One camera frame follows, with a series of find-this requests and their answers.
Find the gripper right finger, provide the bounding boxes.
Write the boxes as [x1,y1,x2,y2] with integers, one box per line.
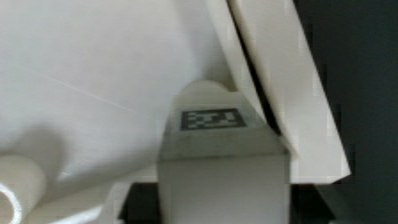
[290,184,336,224]

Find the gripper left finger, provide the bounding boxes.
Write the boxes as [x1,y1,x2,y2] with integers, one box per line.
[118,183,161,224]

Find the white table leg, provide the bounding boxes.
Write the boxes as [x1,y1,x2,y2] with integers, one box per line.
[157,80,290,224]

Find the white square table top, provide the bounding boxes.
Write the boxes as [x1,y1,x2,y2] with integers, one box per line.
[0,0,239,224]

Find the white U-shaped obstacle fence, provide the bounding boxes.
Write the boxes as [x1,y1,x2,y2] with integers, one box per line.
[232,0,352,184]

